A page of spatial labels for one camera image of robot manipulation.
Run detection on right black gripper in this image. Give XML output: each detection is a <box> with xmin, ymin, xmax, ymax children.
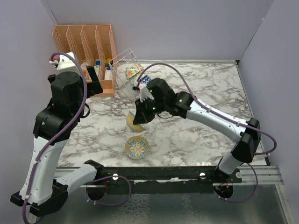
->
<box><xmin>133</xmin><ymin>96</ymin><xmax>167</xmax><ymax>125</ymax></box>

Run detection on yellow sun blue bowl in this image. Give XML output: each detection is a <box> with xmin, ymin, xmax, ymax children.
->
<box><xmin>126</xmin><ymin>111</ymin><xmax>147</xmax><ymax>133</ymax></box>

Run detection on orange flower leaf bowl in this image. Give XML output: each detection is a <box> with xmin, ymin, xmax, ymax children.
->
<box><xmin>125</xmin><ymin>63</ymin><xmax>143</xmax><ymax>79</ymax></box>

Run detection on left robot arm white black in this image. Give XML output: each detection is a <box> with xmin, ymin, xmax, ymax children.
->
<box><xmin>10</xmin><ymin>70</ymin><xmax>103</xmax><ymax>217</ymax></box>

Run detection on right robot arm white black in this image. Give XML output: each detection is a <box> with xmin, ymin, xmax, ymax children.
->
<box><xmin>133</xmin><ymin>78</ymin><xmax>261</xmax><ymax>182</ymax></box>

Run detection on small items in organizer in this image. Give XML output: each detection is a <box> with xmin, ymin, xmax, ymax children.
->
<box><xmin>80</xmin><ymin>59</ymin><xmax>113</xmax><ymax>82</ymax></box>

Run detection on peach plastic file organizer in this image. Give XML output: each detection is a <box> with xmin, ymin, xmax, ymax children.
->
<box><xmin>52</xmin><ymin>25</ymin><xmax>118</xmax><ymax>98</ymax></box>

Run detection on orange blue ornate bowl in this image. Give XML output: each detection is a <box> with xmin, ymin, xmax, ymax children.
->
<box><xmin>125</xmin><ymin>136</ymin><xmax>150</xmax><ymax>160</ymax></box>

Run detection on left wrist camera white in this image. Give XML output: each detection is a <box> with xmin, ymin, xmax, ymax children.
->
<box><xmin>49</xmin><ymin>55</ymin><xmax>79</xmax><ymax>73</ymax></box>

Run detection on white wire dish rack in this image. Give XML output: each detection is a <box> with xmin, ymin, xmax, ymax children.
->
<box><xmin>108</xmin><ymin>49</ymin><xmax>144</xmax><ymax>102</ymax></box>

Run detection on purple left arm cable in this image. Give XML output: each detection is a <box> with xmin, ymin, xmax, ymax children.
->
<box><xmin>22</xmin><ymin>52</ymin><xmax>88</xmax><ymax>224</ymax></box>

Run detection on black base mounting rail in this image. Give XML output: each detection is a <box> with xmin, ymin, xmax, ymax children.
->
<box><xmin>87</xmin><ymin>166</ymin><xmax>242</xmax><ymax>195</ymax></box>

